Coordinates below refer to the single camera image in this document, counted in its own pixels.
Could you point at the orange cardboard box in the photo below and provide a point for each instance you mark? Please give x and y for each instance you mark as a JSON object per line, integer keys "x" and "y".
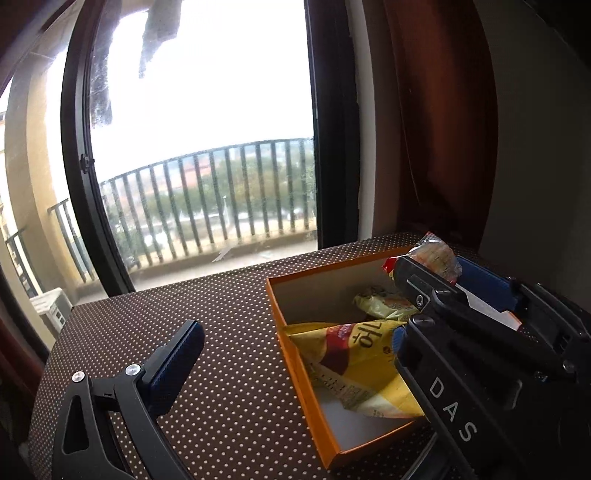
{"x": 323, "y": 295}

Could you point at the balcony railing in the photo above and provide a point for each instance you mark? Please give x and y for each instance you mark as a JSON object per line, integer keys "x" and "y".
{"x": 258, "y": 142}

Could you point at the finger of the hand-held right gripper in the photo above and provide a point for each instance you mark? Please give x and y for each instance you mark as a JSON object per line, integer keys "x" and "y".
{"x": 425, "y": 295}
{"x": 485, "y": 281}

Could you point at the dark hanging cloth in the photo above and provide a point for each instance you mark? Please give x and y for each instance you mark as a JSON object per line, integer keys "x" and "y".
{"x": 101, "y": 101}

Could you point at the black window frame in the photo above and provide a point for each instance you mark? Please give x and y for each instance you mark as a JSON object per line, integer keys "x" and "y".
{"x": 332, "y": 138}

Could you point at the yellow potato chip bag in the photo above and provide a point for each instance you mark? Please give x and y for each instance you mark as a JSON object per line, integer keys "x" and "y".
{"x": 360, "y": 369}

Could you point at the pale crinkled snack packet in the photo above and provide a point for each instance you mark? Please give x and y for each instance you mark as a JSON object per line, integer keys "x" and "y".
{"x": 383, "y": 302}

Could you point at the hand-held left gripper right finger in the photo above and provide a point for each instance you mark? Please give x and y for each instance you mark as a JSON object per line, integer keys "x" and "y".
{"x": 399, "y": 344}

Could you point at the white outdoor air conditioner unit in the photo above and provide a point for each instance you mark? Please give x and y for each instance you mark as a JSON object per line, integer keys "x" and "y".
{"x": 51, "y": 309}

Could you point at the brown polka dot tablecloth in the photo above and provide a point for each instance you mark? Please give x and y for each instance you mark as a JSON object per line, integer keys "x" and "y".
{"x": 221, "y": 323}

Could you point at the grey hanging cloth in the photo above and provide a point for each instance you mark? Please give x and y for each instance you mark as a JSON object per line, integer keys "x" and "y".
{"x": 159, "y": 32}

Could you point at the brown curtain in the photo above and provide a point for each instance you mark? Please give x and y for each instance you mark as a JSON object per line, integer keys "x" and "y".
{"x": 14, "y": 392}
{"x": 443, "y": 115}

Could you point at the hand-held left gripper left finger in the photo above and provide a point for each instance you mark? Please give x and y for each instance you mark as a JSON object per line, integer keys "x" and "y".
{"x": 180, "y": 357}

